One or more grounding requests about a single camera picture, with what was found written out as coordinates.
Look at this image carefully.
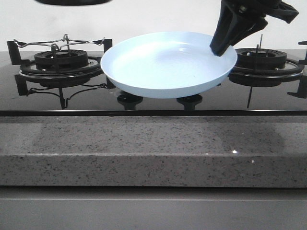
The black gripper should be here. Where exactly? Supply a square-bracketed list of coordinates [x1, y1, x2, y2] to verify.
[210, 0, 299, 56]

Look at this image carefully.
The light blue plate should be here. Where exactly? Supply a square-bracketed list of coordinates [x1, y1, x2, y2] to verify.
[101, 32, 237, 99]

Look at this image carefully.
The black frying pan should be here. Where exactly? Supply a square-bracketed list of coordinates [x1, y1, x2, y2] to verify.
[37, 0, 110, 6]

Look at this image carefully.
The right black gas burner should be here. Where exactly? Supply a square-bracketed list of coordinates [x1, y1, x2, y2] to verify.
[236, 48, 287, 69]

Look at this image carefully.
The black gas burner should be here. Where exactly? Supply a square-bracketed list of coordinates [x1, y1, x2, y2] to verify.
[34, 49, 88, 70]
[236, 48, 287, 69]

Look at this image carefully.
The right silver stove knob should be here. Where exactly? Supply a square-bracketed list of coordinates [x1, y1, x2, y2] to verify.
[179, 94, 202, 100]

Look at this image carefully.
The silver stove knob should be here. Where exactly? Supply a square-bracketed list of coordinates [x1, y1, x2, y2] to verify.
[179, 94, 202, 100]
[114, 89, 129, 97]

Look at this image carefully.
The left silver stove knob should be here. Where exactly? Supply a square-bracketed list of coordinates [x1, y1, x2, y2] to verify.
[114, 89, 129, 97]

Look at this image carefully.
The left black pan support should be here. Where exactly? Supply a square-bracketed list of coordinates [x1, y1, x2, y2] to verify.
[7, 38, 113, 96]

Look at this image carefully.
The left black gas burner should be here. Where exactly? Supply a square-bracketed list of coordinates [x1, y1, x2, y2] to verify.
[34, 49, 88, 70]

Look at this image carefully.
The black glass cooktop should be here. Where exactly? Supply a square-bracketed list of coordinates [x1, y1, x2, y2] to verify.
[0, 52, 307, 116]

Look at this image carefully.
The wire pan trivet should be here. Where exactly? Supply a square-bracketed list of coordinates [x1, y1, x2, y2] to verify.
[13, 34, 106, 51]

